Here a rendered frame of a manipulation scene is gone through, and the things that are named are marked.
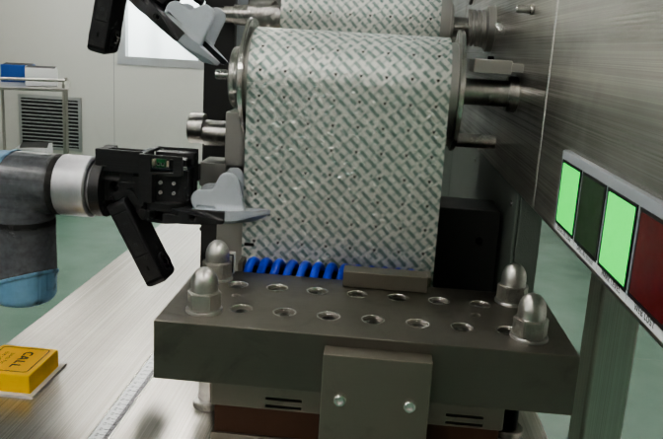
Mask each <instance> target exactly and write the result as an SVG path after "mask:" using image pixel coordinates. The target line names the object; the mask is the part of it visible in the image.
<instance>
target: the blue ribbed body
mask: <svg viewBox="0 0 663 439"><path fill-rule="evenodd" d="M345 265H348V264H347V263H344V264H342V265H341V266H340V268H339V269H338V268H337V265H336V264H335V263H334V262H330V263H329V264H328V265H327V267H326V268H325V266H324V264H323V263H322V262H321V261H317V262H315V263H314V265H313V267H312V265H311V263H310V262H309V261H308V260H303V261H302V262H301V263H300V265H299V263H298V261H297V260H296V259H290V260H289V261H288V262H287V263H286V262H285V260H284V259H282V258H278V259H276V260H275V261H274V262H273V261H272V259H271V258H269V257H264V258H263V259H262V260H259V258H257V257H256V256H251V257H250V258H249V259H248V260H247V262H246V264H245V267H244V271H243V272H255V273H267V274H280V275H292V276H305V277H317V278H329V279H341V280H343V270H344V266H345Z"/></svg>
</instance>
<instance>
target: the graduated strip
mask: <svg viewBox="0 0 663 439"><path fill-rule="evenodd" d="M153 377H154V351H153V353H152V354H151V355H150V356H149V358H148V359H147V360H146V362H145V363H144V364H143V366H142V367H141V368H140V369H139V371H138V372H137V373H136V375H135V376H134V377H133V379H132V380H131V381H130V383H129V384H128V385H127V386H126V388H125V389H124V390H123V392H122V393H121V394H120V396H119V397H118V398H117V399H116V401H115V402H114V403H113V405H112V406H111V407H110V409H109V410H108V411H107V413H106V414H105V415H104V417H103V418H102V419H101V421H100V422H99V423H98V425H97V426H96V427H95V428H94V430H93V431H92V432H91V434H90V435H89V436H88V438H87V439H110V438H111V437H112V435H113V434H114V432H115V431H116V429H117V428H118V426H119V425H120V424H121V422H122V421H123V420H124V418H125V417H126V415H127V414H128V412H129V411H130V410H131V408H132V407H133V405H134V404H135V403H136V401H137V400H138V398H139V397H140V396H141V394H142V393H143V391H144V390H145V388H146V387H147V386H148V384H149V383H150V381H151V380H152V379H153Z"/></svg>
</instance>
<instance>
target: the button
mask: <svg viewBox="0 0 663 439"><path fill-rule="evenodd" d="M57 367H58V350H57V349H48V348H37V347H26V346H15V345H1V346H0V391H1V392H12V393H22V394H30V393H31V392H32V391H33V390H34V389H35V388H36V387H37V386H39V385H40V384H41V383H42V382H43V381H44V380H45V379H46V378H47V377H48V376H49V375H50V374H51V373H52V372H53V371H54V370H55V369H56V368H57Z"/></svg>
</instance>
